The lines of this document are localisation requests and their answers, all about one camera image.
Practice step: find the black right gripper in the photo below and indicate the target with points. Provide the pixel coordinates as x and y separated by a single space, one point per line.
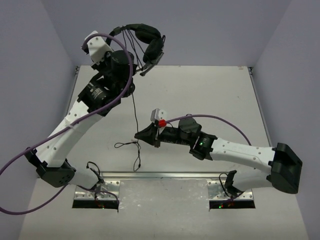
150 135

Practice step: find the black headphones with cable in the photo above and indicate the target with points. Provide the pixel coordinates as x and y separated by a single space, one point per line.
146 42

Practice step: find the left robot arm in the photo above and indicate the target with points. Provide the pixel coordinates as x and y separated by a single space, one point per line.
102 93

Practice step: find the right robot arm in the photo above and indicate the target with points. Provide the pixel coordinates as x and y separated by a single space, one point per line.
271 167

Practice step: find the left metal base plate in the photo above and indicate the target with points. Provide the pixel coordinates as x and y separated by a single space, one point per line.
109 191

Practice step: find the metal base plate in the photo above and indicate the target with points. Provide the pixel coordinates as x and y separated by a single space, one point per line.
109 191
216 192

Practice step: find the aluminium table front rail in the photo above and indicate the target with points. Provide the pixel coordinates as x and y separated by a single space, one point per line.
160 175

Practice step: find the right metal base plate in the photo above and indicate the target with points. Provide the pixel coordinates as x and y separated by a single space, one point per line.
216 192

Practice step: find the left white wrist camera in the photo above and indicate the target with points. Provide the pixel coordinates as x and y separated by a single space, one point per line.
96 48

